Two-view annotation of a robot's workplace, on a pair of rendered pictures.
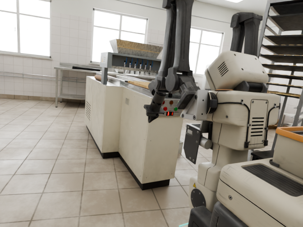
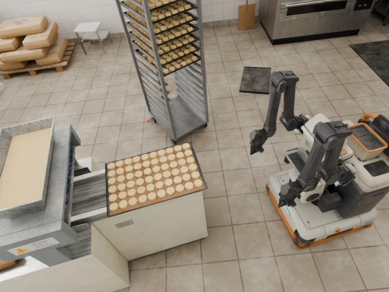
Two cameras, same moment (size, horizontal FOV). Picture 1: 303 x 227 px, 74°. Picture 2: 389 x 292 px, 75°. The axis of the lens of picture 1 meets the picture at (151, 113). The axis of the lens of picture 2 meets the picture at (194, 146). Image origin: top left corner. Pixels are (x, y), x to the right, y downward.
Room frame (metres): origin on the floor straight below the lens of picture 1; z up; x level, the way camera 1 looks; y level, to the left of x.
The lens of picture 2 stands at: (1.31, 0.80, 2.21)
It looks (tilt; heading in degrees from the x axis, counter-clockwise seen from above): 49 degrees down; 288
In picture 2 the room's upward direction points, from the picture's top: 8 degrees counter-clockwise
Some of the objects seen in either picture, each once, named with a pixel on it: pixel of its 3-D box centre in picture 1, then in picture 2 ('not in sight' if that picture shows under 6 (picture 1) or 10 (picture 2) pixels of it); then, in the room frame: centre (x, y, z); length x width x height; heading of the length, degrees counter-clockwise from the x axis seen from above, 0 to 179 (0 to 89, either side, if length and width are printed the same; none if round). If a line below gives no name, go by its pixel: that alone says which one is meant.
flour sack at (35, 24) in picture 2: not in sight; (22, 26); (5.07, -2.62, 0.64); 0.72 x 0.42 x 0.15; 23
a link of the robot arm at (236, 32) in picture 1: (234, 56); (273, 106); (1.18, -0.43, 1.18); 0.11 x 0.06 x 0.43; 117
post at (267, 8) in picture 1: (250, 89); (161, 75); (2.12, -0.99, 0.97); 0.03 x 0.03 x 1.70; 47
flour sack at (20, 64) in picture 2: not in sight; (18, 55); (5.39, -2.49, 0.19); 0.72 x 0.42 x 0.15; 109
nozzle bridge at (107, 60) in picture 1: (133, 71); (51, 192); (2.39, 0.26, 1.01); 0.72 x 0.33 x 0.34; 118
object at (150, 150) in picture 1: (146, 130); (156, 211); (1.94, 0.03, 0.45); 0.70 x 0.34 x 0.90; 28
